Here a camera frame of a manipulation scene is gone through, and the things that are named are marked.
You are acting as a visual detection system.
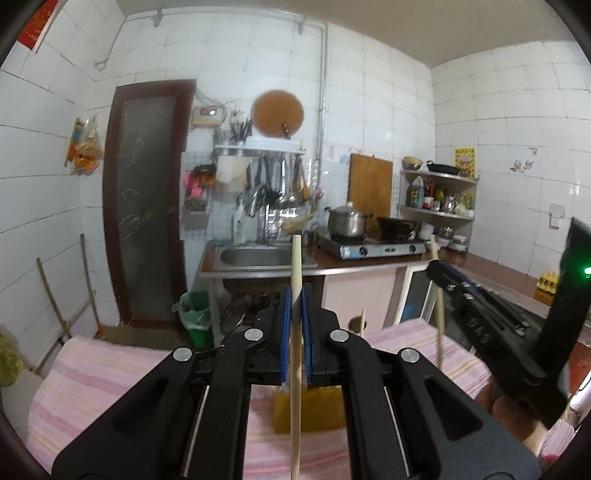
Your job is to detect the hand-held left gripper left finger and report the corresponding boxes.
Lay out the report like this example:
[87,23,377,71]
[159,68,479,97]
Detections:
[51,285,293,480]

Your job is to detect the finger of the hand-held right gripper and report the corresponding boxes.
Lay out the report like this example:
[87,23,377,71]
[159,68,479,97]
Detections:
[431,273,546,385]
[427,259,528,325]

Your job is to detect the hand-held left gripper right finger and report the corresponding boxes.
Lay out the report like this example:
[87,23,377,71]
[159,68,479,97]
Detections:
[302,284,541,480]

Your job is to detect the yellow perforated utensil holder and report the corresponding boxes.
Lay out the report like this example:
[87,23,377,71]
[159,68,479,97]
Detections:
[273,385,348,435]

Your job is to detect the row of hanging kitchen utensils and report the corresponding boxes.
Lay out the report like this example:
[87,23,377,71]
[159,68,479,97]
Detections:
[245,154,324,222]

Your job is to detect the person's right hand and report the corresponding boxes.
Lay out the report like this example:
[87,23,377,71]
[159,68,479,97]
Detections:
[490,391,560,456]

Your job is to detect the white corner shelf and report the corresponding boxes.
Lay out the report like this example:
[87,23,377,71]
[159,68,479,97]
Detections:
[399,168,477,221]

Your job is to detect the kitchen counter cabinet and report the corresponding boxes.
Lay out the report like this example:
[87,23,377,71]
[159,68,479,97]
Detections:
[198,240,561,365]

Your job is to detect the black wok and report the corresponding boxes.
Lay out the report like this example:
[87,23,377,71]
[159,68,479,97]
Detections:
[376,217,419,236]

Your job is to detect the row of sauce bottles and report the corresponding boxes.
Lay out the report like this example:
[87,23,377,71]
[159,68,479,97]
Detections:
[425,180,475,215]

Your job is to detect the steel gas stove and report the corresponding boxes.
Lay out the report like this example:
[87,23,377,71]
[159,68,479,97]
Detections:
[316,233,426,259]

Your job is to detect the steel sink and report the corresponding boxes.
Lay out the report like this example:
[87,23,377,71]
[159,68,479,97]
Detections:
[217,244,319,271]

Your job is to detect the green trash bin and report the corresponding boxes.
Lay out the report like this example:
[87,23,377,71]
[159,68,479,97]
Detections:
[173,290,214,349]

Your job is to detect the black frying pan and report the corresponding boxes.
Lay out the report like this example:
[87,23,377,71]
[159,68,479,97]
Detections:
[426,160,462,176]

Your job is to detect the steel pot with lid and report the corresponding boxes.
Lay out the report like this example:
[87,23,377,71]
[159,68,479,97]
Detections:
[325,202,374,238]

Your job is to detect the rectangular wooden cutting board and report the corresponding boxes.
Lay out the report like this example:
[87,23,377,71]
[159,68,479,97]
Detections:
[348,153,394,220]

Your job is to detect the pink striped tablecloth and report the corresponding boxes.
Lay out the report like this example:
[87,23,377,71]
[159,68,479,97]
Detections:
[25,318,573,480]

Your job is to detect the white hanging cloth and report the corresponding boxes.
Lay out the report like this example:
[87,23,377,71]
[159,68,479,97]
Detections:
[217,156,252,183]

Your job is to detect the red and pink gloves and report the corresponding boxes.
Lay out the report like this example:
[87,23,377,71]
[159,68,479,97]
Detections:
[184,164,218,199]

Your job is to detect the brown frosted glass door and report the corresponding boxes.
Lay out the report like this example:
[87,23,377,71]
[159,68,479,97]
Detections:
[102,79,198,329]

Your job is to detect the leaning wooden stick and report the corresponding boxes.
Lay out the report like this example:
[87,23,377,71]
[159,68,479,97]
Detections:
[79,233,100,326]
[36,258,72,340]

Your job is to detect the utensil cup with knives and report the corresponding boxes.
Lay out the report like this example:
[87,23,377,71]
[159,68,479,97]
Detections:
[228,117,254,145]

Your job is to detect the round bamboo board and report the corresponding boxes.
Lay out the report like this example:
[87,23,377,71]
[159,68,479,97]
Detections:
[250,89,305,138]

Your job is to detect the hanging bag of oranges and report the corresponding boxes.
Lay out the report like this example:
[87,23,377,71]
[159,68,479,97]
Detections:
[65,116,103,174]

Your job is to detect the yellow plastic bag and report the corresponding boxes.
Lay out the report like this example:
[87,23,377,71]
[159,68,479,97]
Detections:
[0,323,24,386]

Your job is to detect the wall hooks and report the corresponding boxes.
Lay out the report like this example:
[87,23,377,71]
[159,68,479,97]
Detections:
[510,147,540,174]

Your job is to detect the metal wall rack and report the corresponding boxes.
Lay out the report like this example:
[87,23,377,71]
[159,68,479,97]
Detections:
[213,144,308,158]

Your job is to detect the white wall controller box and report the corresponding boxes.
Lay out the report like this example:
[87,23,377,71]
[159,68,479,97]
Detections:
[191,105,227,127]

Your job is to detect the red wall calendar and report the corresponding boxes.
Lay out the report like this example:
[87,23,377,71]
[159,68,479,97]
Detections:
[16,0,58,51]

